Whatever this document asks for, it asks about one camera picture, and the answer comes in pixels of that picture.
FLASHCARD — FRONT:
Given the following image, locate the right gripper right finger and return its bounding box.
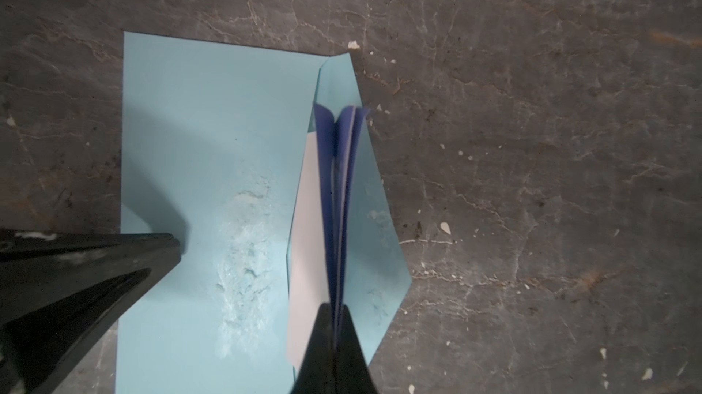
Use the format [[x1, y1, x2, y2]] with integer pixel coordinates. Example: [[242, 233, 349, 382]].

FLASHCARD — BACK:
[[334, 305, 378, 394]]

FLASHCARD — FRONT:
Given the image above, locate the white letter paper blue border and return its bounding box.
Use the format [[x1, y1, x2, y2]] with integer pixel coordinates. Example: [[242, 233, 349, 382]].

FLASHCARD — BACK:
[[286, 103, 367, 372]]

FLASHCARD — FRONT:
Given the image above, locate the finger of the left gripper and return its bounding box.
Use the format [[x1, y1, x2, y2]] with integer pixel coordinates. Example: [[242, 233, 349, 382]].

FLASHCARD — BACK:
[[1, 229, 182, 393]]

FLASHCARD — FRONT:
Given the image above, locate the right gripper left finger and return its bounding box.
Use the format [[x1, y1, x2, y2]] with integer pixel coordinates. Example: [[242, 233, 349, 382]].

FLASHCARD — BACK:
[[291, 303, 335, 394]]

